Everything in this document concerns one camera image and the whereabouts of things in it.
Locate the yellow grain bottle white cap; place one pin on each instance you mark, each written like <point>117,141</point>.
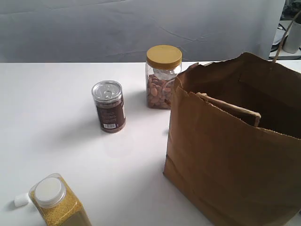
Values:
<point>57,203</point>

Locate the small white block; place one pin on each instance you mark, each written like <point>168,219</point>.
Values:
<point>21,200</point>

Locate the white cylinder container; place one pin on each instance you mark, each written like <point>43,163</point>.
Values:
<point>293,40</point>

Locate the grey backdrop cloth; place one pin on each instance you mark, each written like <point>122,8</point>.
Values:
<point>123,30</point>

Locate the almond jar with yellow lid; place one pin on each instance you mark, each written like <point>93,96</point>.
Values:
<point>163,64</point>

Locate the brown paper bag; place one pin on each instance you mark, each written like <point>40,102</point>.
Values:
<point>234,141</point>

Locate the brown can with clear lid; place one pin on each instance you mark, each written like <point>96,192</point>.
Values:
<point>109,103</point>

